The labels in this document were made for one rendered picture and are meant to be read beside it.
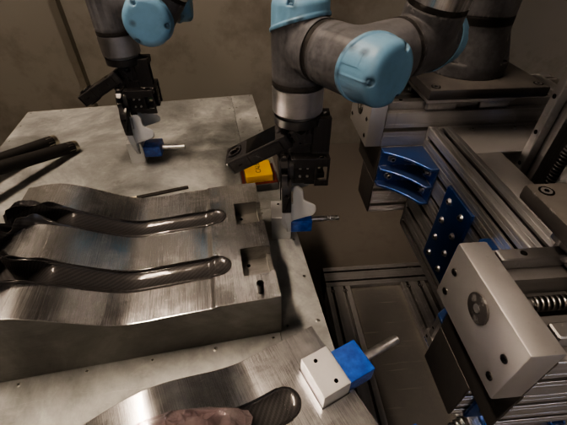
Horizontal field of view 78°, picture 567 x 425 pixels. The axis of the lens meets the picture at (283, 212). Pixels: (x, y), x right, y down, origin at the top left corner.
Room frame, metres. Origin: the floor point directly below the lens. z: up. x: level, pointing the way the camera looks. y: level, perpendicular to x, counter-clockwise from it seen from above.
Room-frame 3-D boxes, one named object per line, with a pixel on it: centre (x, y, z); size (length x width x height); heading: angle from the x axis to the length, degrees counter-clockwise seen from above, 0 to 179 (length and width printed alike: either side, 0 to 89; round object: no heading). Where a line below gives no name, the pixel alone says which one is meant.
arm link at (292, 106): (0.50, -0.02, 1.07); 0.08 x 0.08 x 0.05
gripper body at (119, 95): (0.76, 0.33, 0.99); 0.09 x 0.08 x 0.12; 95
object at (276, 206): (0.50, -0.04, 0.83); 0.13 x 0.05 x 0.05; 93
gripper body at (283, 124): (0.50, -0.03, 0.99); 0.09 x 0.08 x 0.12; 93
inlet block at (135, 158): (0.76, 0.31, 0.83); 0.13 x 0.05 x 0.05; 95
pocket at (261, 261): (0.34, 0.04, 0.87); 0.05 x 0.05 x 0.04; 11
